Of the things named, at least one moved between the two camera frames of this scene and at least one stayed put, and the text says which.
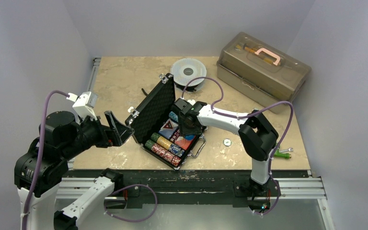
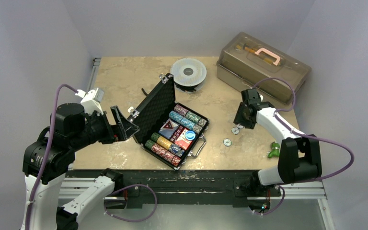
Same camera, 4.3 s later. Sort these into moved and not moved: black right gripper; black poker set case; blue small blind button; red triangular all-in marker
Moved: black right gripper
Not moved: red triangular all-in marker; blue small blind button; black poker set case
